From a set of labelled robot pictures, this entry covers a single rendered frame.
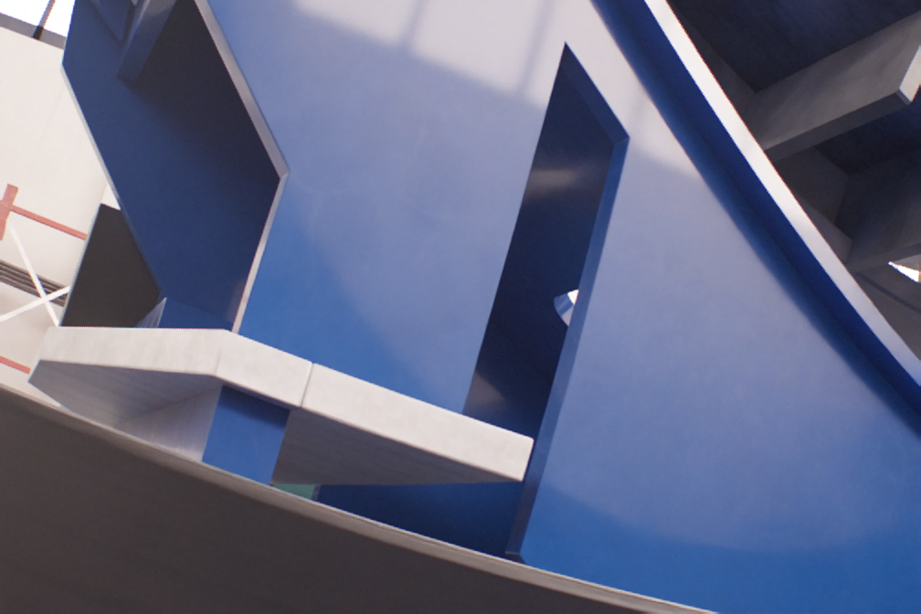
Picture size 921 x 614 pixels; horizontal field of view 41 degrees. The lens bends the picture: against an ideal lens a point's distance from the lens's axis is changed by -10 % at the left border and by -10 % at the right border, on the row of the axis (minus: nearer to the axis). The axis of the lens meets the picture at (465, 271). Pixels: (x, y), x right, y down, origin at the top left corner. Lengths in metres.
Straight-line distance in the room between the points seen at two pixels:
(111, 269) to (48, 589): 1.56
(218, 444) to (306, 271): 0.16
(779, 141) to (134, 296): 0.85
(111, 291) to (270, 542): 1.54
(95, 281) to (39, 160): 10.38
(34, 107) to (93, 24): 10.50
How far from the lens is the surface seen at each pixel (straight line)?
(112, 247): 1.77
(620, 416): 1.14
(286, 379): 0.97
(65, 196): 12.07
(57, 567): 0.22
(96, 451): 0.22
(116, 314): 1.76
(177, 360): 1.02
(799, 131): 1.65
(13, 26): 12.54
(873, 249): 1.82
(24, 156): 12.13
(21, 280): 10.96
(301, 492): 2.82
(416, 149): 1.10
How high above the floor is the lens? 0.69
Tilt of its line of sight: 15 degrees up
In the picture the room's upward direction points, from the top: 16 degrees clockwise
